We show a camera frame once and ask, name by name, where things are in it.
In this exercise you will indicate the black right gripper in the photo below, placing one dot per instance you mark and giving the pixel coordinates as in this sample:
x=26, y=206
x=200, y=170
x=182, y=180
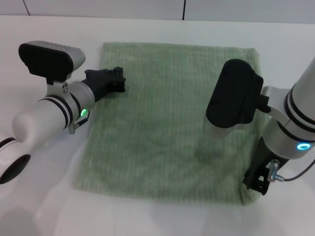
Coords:
x=267, y=162

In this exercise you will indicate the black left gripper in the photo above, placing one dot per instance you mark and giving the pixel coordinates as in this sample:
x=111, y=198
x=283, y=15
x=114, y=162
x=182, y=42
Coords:
x=99, y=82

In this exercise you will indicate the green terry towel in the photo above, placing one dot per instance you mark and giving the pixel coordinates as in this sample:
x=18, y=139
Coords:
x=157, y=127

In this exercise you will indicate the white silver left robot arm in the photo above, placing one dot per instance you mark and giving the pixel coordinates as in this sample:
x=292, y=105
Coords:
x=41, y=118

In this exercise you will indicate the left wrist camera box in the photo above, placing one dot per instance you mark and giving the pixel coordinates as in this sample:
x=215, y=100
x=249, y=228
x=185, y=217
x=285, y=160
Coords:
x=49, y=61

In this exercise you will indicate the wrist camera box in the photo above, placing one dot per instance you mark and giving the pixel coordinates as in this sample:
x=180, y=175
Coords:
x=232, y=96
x=49, y=61

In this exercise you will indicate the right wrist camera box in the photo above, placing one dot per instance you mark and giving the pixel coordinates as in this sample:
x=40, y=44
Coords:
x=232, y=96

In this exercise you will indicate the black vertical wall strip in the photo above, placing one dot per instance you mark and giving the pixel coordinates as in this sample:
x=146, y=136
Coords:
x=184, y=9

